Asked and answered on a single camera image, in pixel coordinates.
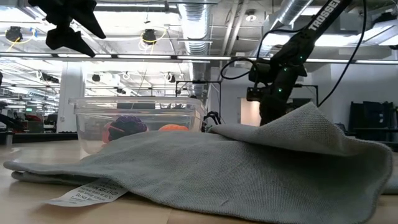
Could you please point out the white pillar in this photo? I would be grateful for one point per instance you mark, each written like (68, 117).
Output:
(71, 93)

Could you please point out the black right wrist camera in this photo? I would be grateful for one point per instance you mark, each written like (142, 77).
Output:
(255, 94)

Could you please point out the grey cloth with label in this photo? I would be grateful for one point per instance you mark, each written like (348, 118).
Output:
(217, 171)

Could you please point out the clear plastic tupperware container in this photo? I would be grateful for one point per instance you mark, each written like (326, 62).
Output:
(174, 116)

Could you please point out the long ceiling light bar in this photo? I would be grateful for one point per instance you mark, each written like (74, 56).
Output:
(202, 58)

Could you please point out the black ceiling device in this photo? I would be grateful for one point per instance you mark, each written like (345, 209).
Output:
(14, 33)
(149, 35)

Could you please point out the orange toy orange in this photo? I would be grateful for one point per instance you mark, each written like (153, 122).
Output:
(173, 127)

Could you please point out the purple toy grapes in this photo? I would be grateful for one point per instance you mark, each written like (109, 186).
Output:
(127, 126)

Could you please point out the silver air duct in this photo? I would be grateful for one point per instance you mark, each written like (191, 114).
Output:
(196, 31)
(286, 9)

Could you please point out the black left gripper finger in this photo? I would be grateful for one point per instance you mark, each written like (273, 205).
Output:
(66, 40)
(88, 21)

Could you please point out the red toy pepper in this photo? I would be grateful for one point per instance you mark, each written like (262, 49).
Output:
(106, 133)

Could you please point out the black stand frame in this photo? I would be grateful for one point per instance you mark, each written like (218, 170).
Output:
(316, 93)
(199, 82)

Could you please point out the black shelf unit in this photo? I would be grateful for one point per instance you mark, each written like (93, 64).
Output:
(370, 118)

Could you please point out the background black robot arm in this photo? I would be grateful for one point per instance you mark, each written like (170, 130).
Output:
(213, 115)

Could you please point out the black metal table frame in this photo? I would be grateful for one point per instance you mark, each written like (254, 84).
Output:
(37, 138)

